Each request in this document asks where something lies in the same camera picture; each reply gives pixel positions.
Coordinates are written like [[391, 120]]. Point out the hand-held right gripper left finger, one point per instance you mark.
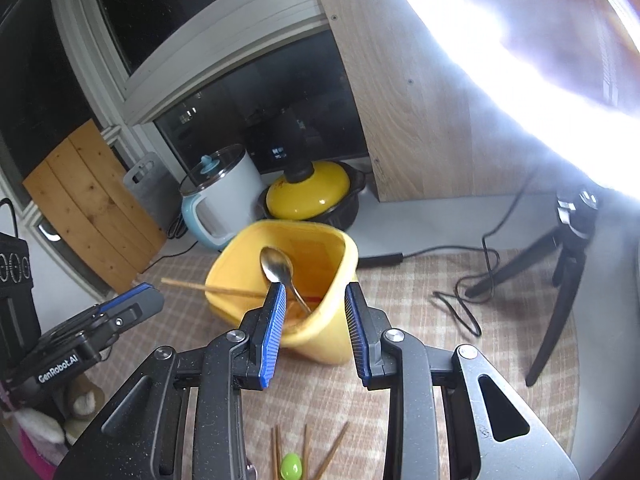
[[274, 330]]

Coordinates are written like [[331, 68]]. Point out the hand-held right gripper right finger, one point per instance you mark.
[[356, 335]]

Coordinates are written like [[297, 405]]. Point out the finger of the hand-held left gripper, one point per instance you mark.
[[145, 300]]

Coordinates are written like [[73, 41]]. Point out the yellow plastic container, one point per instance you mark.
[[325, 325]]

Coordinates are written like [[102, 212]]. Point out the metal spoon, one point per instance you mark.
[[275, 265]]

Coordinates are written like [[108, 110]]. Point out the green plastic spoon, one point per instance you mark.
[[291, 465]]

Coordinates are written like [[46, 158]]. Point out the beige slipper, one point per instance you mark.
[[85, 400]]

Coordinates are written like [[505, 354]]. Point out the pink white fluffy cloth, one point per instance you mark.
[[37, 425]]

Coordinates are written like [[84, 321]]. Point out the scissors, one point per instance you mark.
[[176, 227]]

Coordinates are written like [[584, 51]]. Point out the orange pine board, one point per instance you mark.
[[95, 210]]

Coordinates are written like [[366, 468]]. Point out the grey cutting board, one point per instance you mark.
[[155, 195]]

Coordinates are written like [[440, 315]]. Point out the checkered tablecloth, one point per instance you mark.
[[450, 385]]

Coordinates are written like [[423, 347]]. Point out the blue white electric kettle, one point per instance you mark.
[[225, 195]]

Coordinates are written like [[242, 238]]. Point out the black pot yellow lid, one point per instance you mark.
[[305, 195]]

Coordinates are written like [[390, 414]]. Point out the light wooden board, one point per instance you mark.
[[425, 135]]

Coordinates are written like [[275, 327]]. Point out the black tripod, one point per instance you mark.
[[565, 280]]

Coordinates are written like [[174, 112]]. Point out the white window frame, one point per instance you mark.
[[200, 65]]

